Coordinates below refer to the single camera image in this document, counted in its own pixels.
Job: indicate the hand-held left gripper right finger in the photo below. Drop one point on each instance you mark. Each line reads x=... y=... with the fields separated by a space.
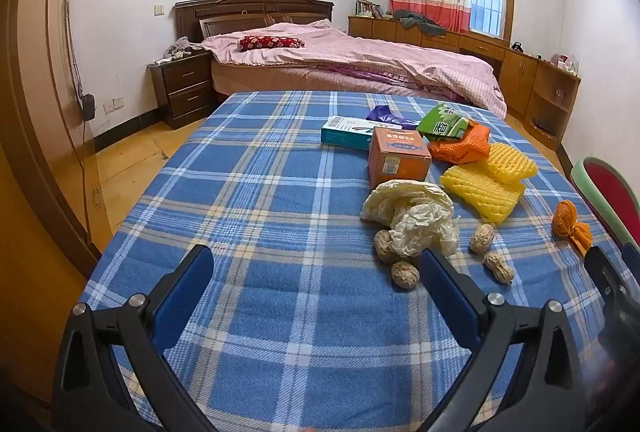
x=450 y=302

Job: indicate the long wooden cabinet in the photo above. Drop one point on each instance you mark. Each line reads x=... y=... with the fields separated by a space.
x=515 y=67

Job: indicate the orange plastic bag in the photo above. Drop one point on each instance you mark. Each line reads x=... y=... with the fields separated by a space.
x=465 y=150

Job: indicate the white containers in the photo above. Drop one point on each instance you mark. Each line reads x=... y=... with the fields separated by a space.
x=567 y=65

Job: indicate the small round peanut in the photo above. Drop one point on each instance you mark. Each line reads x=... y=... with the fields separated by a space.
x=405 y=274

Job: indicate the wooden door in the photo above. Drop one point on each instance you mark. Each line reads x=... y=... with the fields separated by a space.
x=30 y=112

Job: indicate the white wall switch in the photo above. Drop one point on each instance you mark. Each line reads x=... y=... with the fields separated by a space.
x=159 y=10

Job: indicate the pink quilt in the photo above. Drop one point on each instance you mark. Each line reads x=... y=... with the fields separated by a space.
x=375 y=52

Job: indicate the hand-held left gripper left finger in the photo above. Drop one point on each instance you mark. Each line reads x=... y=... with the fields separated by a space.
x=182 y=297

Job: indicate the dark wooden nightstand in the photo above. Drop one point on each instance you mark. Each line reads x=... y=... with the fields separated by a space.
x=185 y=87

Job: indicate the small orange knotted bag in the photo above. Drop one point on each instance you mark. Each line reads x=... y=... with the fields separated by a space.
x=565 y=217

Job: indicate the blue plaid tablecloth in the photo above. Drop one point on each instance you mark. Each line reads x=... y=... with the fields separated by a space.
x=250 y=192

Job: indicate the yellow foam fruit net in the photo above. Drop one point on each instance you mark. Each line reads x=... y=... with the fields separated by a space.
x=485 y=194
x=512 y=162

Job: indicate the white wall socket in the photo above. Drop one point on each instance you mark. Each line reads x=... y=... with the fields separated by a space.
x=114 y=104

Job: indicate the pile of grey cloth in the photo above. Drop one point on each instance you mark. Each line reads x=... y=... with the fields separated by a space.
x=177 y=47

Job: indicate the small black object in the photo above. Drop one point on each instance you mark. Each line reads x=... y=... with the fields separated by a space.
x=517 y=46

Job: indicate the green snack packet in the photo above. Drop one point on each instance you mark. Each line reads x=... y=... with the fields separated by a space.
x=440 y=122

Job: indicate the row of books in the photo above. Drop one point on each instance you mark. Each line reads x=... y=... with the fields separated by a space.
x=370 y=10

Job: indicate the grey clothes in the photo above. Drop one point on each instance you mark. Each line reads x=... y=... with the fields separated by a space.
x=417 y=22

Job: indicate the dark wooden bed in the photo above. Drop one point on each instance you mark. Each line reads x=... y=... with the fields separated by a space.
x=250 y=5

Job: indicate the orange cardboard box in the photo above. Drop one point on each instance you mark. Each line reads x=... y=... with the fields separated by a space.
x=397 y=157

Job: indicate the red floral pillow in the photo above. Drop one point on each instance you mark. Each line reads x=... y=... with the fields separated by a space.
x=270 y=43

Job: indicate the teal and white carton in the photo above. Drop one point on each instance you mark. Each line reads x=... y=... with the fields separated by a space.
x=345 y=135

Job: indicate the white paper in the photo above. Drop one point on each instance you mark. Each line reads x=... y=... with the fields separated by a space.
x=415 y=217

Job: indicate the black hanging device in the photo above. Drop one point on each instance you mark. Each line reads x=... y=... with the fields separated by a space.
x=88 y=106

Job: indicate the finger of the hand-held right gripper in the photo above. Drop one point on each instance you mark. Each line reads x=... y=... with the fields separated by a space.
x=607 y=284

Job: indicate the purple plastic bag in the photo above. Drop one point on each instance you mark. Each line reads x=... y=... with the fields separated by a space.
x=382 y=115

